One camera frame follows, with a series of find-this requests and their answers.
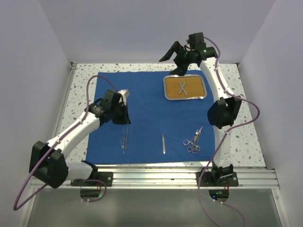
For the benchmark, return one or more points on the blue surgical drape cloth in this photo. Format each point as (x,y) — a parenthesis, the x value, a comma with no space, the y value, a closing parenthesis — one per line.
(151,114)

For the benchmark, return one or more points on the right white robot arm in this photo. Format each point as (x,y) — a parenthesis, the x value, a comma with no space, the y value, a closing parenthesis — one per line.
(226,106)

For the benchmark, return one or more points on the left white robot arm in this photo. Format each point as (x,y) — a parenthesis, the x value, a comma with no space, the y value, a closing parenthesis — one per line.
(48,160)

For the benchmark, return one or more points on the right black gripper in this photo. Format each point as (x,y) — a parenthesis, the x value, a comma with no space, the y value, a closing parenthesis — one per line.
(181,69)

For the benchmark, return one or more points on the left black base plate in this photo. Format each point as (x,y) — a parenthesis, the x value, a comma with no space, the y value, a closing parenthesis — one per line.
(97,179)

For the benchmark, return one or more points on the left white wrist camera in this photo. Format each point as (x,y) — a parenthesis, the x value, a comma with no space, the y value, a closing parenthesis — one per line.
(124,95)

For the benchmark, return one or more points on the steel tray with orange mat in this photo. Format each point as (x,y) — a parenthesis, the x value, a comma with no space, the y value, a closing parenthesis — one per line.
(187,87)

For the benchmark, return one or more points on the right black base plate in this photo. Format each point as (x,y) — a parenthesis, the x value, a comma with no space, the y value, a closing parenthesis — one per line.
(218,177)

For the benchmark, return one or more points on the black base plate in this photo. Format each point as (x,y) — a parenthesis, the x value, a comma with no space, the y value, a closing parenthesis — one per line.
(218,177)
(97,179)

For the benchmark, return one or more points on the steel tweezers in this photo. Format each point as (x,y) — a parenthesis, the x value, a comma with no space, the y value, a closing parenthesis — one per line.
(123,141)
(125,137)

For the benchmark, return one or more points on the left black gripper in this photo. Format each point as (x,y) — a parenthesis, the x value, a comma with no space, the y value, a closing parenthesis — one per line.
(125,119)

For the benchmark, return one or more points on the aluminium mounting rail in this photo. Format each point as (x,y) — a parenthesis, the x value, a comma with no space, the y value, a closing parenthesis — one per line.
(185,177)

